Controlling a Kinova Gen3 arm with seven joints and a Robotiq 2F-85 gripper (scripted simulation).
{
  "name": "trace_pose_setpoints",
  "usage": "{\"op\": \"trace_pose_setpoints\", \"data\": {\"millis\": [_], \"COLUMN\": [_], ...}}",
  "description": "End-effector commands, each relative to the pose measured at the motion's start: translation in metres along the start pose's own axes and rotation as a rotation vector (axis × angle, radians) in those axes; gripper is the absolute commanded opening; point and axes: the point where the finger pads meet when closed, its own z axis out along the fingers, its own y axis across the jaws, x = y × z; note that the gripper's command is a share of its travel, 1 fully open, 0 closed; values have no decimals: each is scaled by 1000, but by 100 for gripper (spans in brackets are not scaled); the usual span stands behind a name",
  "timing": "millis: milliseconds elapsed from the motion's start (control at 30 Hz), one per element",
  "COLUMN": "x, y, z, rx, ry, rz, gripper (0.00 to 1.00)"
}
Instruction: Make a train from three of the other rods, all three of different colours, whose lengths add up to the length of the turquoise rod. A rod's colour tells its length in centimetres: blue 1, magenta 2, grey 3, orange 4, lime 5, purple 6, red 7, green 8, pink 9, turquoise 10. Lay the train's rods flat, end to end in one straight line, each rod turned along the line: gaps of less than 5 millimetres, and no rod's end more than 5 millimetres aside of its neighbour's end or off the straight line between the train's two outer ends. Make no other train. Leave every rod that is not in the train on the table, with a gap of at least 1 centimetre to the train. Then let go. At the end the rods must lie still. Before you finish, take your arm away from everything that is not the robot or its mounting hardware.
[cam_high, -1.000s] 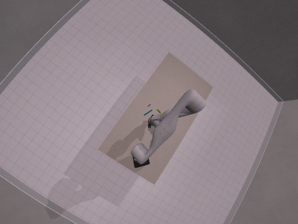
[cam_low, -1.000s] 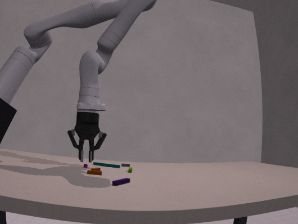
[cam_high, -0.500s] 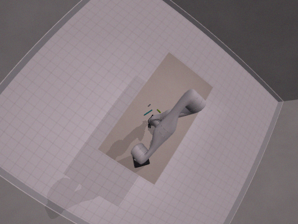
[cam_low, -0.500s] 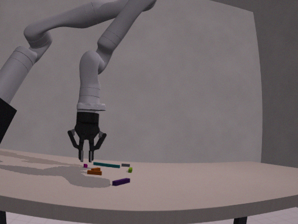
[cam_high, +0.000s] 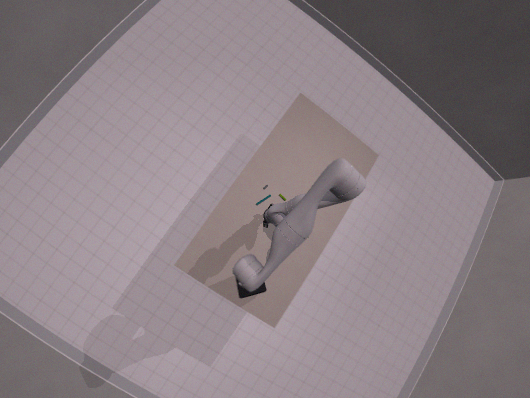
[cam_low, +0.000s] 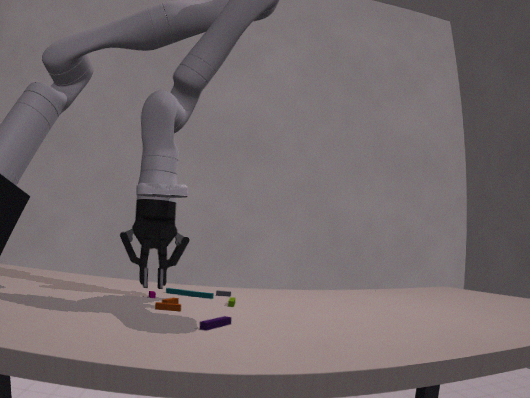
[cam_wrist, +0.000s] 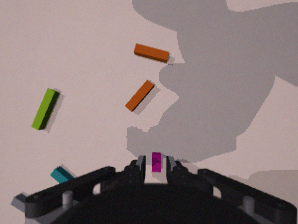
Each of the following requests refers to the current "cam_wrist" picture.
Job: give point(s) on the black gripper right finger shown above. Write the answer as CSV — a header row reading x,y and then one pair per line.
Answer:
x,y
263,207

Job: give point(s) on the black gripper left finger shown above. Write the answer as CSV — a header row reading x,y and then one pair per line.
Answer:
x,y
45,206

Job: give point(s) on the turquoise rod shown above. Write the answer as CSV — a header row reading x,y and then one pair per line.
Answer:
x,y
61,175

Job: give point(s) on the lime green rectangular bar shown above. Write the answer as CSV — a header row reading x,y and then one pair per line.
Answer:
x,y
45,109

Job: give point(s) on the magenta rod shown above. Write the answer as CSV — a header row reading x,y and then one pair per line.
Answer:
x,y
156,161

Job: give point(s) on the orange rod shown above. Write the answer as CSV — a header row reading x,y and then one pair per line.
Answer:
x,y
151,53
139,95

